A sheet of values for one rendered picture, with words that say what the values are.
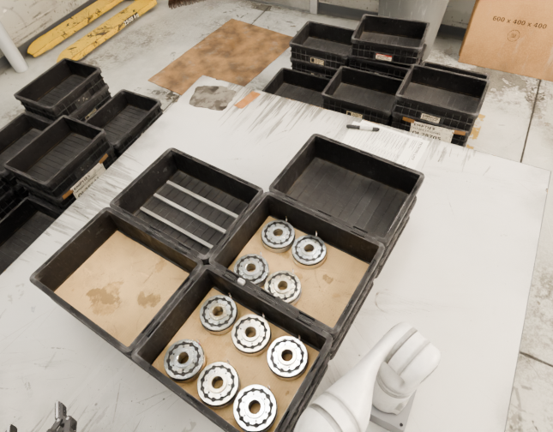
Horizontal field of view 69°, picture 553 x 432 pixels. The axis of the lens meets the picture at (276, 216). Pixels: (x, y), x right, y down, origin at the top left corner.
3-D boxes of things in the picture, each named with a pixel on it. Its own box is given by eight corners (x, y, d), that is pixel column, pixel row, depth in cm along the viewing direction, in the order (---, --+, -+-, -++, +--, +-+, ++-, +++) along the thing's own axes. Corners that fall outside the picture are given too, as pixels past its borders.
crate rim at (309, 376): (334, 339, 97) (335, 336, 95) (267, 461, 83) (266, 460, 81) (207, 266, 112) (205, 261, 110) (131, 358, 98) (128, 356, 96)
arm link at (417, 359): (453, 350, 75) (429, 377, 89) (411, 315, 80) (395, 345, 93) (422, 383, 72) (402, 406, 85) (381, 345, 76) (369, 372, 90)
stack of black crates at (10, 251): (50, 221, 223) (27, 195, 205) (89, 241, 214) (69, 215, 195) (-9, 279, 203) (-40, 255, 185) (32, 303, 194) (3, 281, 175)
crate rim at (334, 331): (385, 249, 111) (387, 244, 109) (334, 339, 97) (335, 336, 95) (267, 194, 126) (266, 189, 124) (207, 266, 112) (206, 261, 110)
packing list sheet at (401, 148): (430, 139, 164) (430, 138, 164) (414, 177, 153) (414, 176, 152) (355, 118, 175) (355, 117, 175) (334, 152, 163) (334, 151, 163)
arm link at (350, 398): (312, 393, 68) (353, 442, 63) (407, 309, 81) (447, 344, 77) (304, 412, 75) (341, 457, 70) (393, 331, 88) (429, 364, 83)
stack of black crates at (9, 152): (53, 153, 257) (22, 111, 229) (87, 168, 247) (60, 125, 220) (3, 197, 237) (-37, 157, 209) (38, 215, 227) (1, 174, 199)
